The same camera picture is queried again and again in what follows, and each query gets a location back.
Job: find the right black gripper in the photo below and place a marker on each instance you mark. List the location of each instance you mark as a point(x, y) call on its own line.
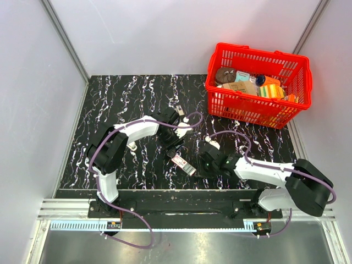
point(201, 161)

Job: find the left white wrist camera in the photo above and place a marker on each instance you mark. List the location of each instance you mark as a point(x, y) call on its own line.
point(182, 129)

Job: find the yellow green sponge pack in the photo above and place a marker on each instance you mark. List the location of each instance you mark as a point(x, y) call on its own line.
point(271, 91)

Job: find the staple box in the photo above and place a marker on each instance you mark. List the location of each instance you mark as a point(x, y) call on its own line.
point(184, 165)

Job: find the aluminium rail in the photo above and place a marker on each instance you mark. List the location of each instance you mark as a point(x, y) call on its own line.
point(85, 215)

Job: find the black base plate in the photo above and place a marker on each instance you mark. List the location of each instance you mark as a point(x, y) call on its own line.
point(188, 201)

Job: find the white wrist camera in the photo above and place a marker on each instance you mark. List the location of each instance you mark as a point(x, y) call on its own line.
point(211, 141)
point(182, 129)

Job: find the orange snack packet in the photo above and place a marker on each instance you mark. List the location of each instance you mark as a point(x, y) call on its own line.
point(291, 98)

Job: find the red plastic basket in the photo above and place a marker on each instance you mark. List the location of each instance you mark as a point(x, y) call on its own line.
point(293, 71)

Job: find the teal white card box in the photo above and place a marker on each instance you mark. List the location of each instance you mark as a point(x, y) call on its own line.
point(242, 76)

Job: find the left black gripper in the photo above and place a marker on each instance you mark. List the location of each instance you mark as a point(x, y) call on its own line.
point(170, 149)

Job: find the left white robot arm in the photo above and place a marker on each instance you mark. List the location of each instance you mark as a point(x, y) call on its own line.
point(108, 145)

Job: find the brown cardboard box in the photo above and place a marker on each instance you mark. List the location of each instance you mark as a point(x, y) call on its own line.
point(246, 87)

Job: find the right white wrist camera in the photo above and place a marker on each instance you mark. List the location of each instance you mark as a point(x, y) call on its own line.
point(211, 141)

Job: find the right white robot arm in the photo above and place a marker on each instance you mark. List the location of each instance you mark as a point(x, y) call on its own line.
point(296, 185)

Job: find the brown round object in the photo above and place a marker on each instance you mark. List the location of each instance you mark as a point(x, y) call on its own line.
point(225, 75)

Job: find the orange bottle blue cap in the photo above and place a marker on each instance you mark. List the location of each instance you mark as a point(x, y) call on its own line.
point(263, 80)

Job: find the black grey stapler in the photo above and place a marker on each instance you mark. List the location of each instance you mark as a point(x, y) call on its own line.
point(180, 110)

